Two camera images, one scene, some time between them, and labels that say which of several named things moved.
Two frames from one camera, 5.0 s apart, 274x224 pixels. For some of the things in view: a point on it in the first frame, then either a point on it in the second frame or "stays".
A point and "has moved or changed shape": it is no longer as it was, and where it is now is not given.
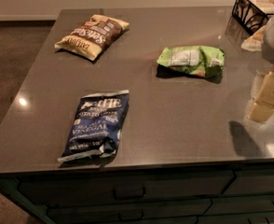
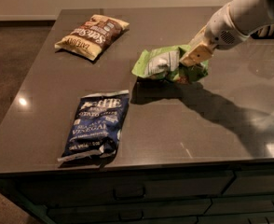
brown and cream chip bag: [92, 36] stays
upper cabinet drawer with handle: [119, 188] stays
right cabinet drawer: [257, 181] stays
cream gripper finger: [261, 112] -> [198, 40]
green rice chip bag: [194, 61] has moved or changed shape
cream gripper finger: [273, 89] -> [198, 53]
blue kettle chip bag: [96, 126] stays
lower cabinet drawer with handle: [130, 212] stays
